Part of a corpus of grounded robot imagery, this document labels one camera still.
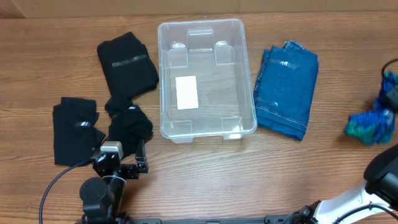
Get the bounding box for shiny blue green garment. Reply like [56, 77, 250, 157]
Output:
[344, 71, 397, 146]

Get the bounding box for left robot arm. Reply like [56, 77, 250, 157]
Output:
[80, 152, 141, 224]

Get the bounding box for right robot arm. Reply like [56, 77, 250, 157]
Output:
[124, 87, 388, 223]

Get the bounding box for white label in bin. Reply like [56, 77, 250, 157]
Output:
[175, 76, 198, 110]

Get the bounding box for folded black garment with tape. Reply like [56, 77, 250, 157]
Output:
[97, 32, 159, 99]

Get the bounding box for clear plastic storage bin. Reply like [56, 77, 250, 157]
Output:
[157, 19, 257, 144]

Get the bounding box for folded blue jeans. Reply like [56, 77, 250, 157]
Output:
[253, 40, 319, 141]

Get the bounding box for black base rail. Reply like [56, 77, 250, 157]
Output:
[76, 215, 289, 224]

